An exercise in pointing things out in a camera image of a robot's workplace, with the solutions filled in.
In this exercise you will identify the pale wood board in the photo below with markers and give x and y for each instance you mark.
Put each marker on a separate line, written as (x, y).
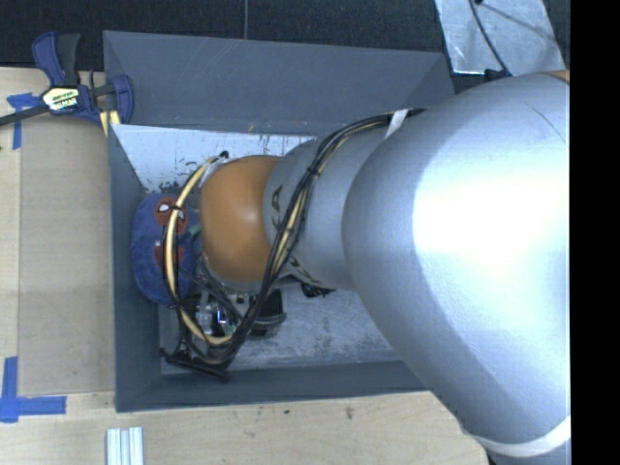
(65, 259)

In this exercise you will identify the grey metal bin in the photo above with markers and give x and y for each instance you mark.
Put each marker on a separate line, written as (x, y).
(271, 80)

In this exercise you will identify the blue soft toy, red face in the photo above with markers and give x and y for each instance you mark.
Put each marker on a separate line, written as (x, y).
(146, 255)

